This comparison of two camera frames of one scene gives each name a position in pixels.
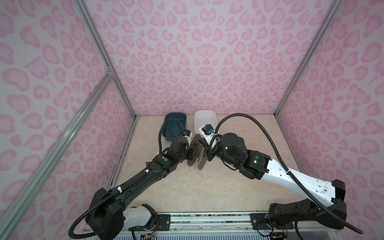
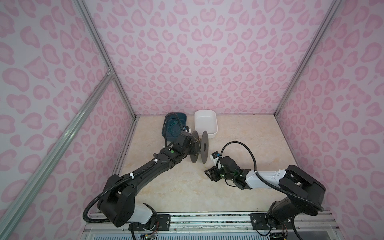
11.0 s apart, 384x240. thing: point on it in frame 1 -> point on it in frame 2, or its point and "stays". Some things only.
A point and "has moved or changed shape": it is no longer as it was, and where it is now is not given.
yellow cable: x=202 y=152 has moved or changed shape
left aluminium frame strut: x=81 y=6 stays
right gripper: x=208 y=155 -> x=213 y=173
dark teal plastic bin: x=171 y=128 stays
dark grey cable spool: x=199 y=157 has moved or changed shape
